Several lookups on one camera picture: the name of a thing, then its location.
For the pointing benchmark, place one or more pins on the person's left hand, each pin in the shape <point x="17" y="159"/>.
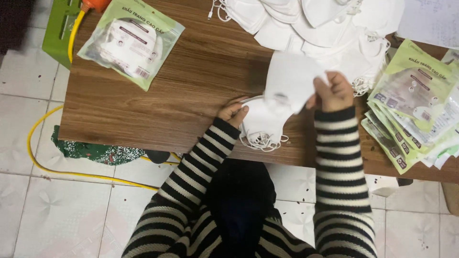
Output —
<point x="231" y="113"/>

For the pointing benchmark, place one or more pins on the person's right hand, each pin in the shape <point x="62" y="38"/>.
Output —
<point x="335" y="95"/>

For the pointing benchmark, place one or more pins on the small stack of white masks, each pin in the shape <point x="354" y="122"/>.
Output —
<point x="261" y="123"/>

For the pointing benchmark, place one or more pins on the single white face mask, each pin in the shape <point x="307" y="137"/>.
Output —
<point x="290" y="80"/>

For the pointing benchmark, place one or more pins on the large heap of white masks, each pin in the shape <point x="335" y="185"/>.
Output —
<point x="315" y="25"/>

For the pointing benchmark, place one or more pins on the pile of green packets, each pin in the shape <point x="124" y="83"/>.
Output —
<point x="412" y="107"/>

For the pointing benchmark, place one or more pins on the black table foot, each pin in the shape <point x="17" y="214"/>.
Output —
<point x="157" y="156"/>

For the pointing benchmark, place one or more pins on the white paper scrap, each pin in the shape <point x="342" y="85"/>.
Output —
<point x="382" y="184"/>

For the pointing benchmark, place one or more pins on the white paper sheet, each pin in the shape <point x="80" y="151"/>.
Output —
<point x="430" y="21"/>

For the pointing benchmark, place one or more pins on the filled green mask packet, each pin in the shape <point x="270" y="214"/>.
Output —
<point x="131" y="43"/>

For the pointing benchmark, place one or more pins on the green patterned cloth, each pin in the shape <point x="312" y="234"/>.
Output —
<point x="93" y="152"/>

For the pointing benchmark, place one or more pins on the orange power socket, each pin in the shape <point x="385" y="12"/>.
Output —
<point x="95" y="4"/>

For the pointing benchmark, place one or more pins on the green plastic stool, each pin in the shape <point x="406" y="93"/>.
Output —
<point x="59" y="32"/>

